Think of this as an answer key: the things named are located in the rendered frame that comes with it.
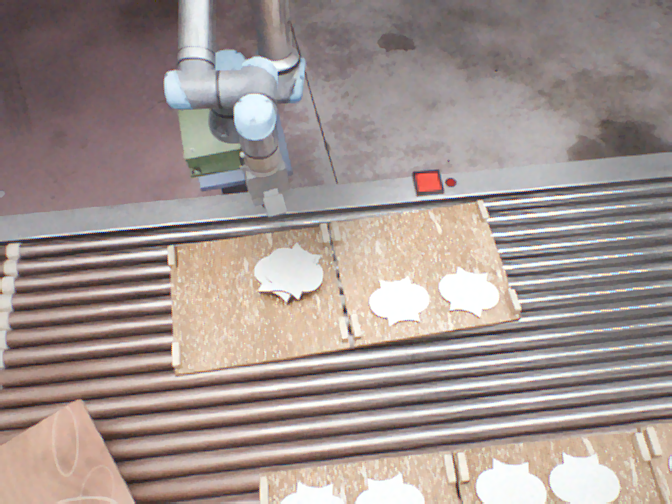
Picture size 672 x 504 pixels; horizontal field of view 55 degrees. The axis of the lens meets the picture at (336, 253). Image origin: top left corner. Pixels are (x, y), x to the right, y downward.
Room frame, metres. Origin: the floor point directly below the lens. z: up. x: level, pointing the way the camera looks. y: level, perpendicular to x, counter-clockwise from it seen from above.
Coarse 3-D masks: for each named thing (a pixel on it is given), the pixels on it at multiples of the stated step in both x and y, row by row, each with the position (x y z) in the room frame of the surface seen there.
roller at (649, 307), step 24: (552, 312) 0.70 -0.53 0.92; (576, 312) 0.69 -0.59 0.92; (600, 312) 0.70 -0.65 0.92; (624, 312) 0.70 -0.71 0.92; (648, 312) 0.70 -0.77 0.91; (432, 336) 0.64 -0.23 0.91; (456, 336) 0.64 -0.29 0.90; (96, 360) 0.57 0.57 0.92; (120, 360) 0.57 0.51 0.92; (144, 360) 0.57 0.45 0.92; (168, 360) 0.57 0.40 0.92; (0, 384) 0.52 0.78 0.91; (24, 384) 0.52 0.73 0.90
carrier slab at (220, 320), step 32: (192, 256) 0.85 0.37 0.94; (224, 256) 0.85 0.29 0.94; (256, 256) 0.84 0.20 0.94; (192, 288) 0.75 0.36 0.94; (224, 288) 0.75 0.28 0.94; (256, 288) 0.75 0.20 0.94; (320, 288) 0.75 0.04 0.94; (192, 320) 0.67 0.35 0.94; (224, 320) 0.67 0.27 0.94; (256, 320) 0.67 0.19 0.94; (288, 320) 0.67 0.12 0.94; (320, 320) 0.67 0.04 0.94; (192, 352) 0.58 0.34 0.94; (224, 352) 0.58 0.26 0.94; (256, 352) 0.58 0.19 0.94; (288, 352) 0.58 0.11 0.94; (320, 352) 0.59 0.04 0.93
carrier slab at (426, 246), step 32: (352, 224) 0.94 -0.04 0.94; (384, 224) 0.94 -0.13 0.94; (416, 224) 0.94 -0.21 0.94; (448, 224) 0.94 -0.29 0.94; (480, 224) 0.94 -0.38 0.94; (352, 256) 0.84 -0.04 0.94; (384, 256) 0.84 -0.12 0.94; (416, 256) 0.84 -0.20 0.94; (448, 256) 0.85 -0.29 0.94; (480, 256) 0.85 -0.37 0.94; (352, 288) 0.75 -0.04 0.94; (384, 320) 0.67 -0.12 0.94; (448, 320) 0.67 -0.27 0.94; (480, 320) 0.67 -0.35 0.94; (512, 320) 0.67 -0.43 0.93
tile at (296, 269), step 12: (288, 252) 0.82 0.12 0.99; (276, 264) 0.79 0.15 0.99; (288, 264) 0.79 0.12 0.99; (300, 264) 0.79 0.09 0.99; (312, 264) 0.79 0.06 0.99; (276, 276) 0.76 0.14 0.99; (288, 276) 0.76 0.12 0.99; (300, 276) 0.76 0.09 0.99; (312, 276) 0.76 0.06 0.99; (276, 288) 0.72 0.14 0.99; (288, 288) 0.72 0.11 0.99; (300, 288) 0.72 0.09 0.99; (312, 288) 0.72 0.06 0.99
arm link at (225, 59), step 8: (216, 56) 1.29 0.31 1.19; (224, 56) 1.29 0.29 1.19; (232, 56) 1.29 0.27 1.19; (240, 56) 1.28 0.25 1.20; (216, 64) 1.27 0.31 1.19; (224, 64) 1.26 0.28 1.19; (232, 64) 1.26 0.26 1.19; (240, 64) 1.26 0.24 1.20; (216, 112) 1.22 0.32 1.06; (224, 112) 1.21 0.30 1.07; (232, 112) 1.21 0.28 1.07
